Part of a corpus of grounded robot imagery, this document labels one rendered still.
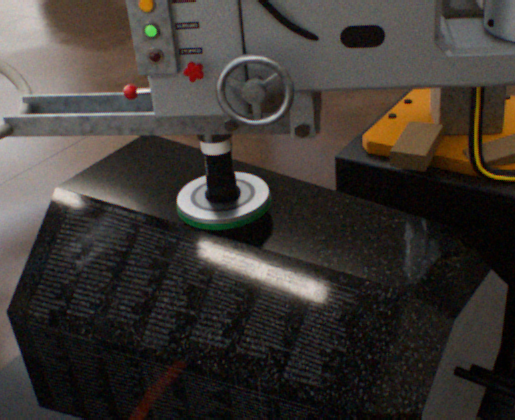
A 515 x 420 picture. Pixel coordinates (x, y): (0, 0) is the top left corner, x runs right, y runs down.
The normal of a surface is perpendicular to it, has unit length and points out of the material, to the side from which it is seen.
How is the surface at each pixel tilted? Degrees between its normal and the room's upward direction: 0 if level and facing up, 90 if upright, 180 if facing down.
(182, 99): 90
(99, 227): 45
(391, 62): 90
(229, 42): 90
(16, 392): 0
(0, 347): 0
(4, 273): 0
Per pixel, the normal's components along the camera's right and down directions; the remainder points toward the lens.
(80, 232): -0.45, -0.25
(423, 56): -0.11, 0.54
